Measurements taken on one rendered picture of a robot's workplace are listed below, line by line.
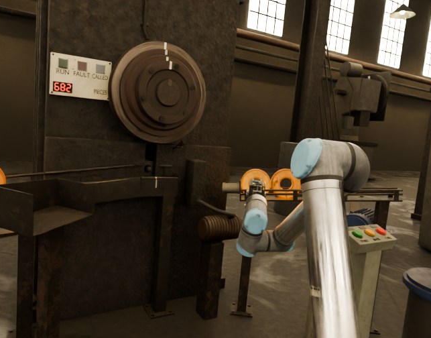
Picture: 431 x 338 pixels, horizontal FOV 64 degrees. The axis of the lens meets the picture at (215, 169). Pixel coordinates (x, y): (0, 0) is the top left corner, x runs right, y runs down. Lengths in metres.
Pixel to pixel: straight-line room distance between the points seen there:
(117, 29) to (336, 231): 1.36
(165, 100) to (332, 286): 1.05
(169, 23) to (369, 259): 1.44
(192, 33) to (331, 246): 1.38
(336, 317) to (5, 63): 7.33
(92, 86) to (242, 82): 7.72
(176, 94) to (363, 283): 1.13
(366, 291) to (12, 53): 7.16
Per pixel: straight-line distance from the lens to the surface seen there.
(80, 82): 1.73
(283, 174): 1.80
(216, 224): 1.72
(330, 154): 0.98
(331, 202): 0.95
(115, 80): 1.63
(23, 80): 7.69
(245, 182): 1.80
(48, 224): 1.34
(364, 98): 9.37
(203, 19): 2.01
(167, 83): 1.60
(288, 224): 1.36
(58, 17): 1.78
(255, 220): 1.35
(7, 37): 7.79
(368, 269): 1.59
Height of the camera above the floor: 0.97
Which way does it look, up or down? 7 degrees down
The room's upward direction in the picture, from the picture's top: 5 degrees clockwise
